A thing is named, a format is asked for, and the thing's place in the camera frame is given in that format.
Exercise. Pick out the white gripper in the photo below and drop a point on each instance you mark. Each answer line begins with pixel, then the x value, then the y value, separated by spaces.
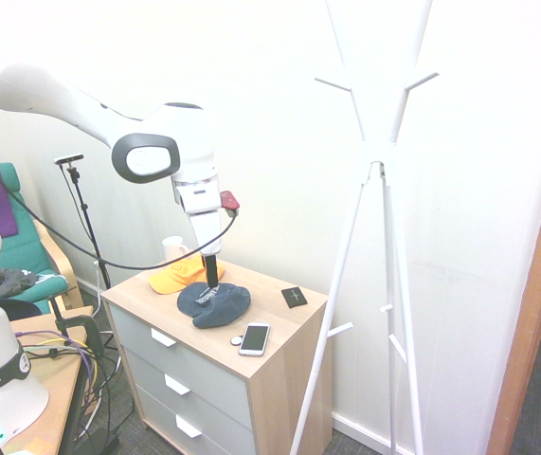
pixel 206 232

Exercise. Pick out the navy Los Angeles cap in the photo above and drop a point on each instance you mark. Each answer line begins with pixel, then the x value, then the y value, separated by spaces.
pixel 225 308

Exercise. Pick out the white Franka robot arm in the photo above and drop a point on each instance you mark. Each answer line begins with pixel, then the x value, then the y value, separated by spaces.
pixel 38 90

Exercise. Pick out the yellow smiley cap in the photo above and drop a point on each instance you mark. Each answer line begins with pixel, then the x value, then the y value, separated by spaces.
pixel 170 280

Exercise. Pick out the white mug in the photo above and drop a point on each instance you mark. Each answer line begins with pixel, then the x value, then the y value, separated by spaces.
pixel 173 246

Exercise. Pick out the small round silver disc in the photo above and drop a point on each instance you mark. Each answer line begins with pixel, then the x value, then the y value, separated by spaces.
pixel 237 340

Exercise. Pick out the white smartphone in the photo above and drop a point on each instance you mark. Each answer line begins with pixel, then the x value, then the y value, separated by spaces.
pixel 254 339

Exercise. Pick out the wooden dresser with grey drawers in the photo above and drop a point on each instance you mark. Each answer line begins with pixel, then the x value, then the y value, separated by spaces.
pixel 270 379

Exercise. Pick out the black screw clamp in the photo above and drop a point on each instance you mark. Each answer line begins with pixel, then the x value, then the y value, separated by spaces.
pixel 87 327

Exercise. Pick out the black tripod stand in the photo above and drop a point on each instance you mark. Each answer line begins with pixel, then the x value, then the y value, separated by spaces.
pixel 85 213

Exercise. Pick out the green wooden armchair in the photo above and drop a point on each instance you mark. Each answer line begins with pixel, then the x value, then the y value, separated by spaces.
pixel 28 256

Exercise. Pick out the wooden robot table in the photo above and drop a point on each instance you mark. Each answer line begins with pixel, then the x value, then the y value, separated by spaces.
pixel 59 388

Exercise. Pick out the dark grey clothing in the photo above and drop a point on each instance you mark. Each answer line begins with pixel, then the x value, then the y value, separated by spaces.
pixel 7 280

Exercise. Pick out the white coat rack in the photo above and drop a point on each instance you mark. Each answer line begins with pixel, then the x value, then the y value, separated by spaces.
pixel 379 142

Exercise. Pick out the red wrist camera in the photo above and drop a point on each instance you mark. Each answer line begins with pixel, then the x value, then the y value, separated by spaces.
pixel 229 200

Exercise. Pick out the black stereo camera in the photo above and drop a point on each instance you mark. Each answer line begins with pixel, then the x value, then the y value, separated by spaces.
pixel 68 159

